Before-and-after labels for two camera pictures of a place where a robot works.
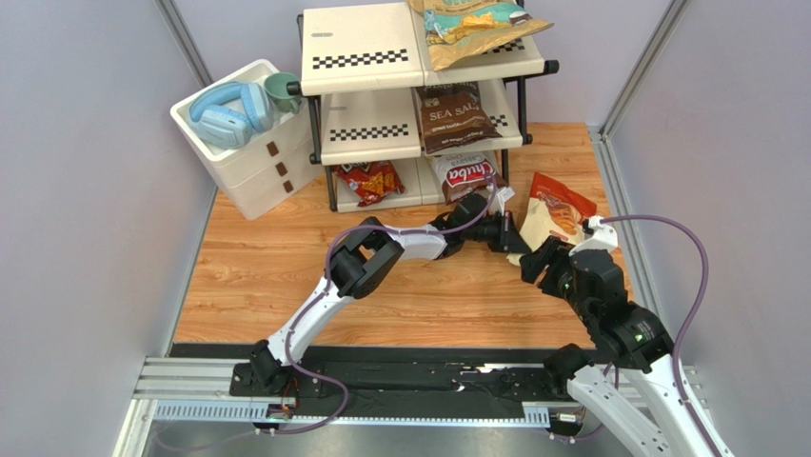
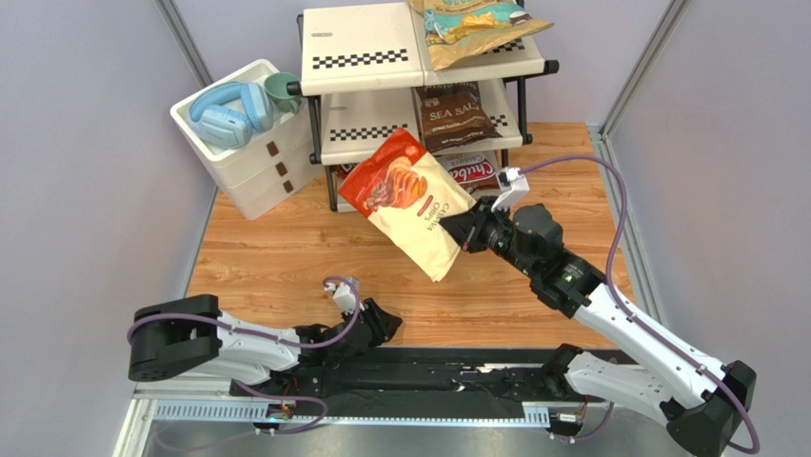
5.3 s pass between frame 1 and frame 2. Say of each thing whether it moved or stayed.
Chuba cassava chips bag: stayed
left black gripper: moved
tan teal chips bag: stayed
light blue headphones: stayed
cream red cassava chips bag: moved
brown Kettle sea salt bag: stayed
